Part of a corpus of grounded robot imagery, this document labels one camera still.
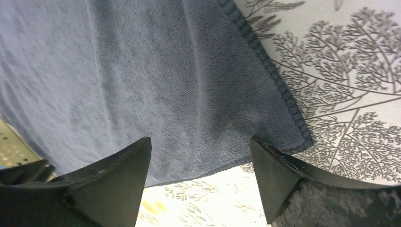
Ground floral table cloth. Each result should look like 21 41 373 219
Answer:
135 0 401 227

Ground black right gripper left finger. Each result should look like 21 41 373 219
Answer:
0 137 152 227

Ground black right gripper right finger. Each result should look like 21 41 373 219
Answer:
250 138 401 227

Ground dark grey cloth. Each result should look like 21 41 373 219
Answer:
0 0 313 187

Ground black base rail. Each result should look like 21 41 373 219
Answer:
0 160 55 185

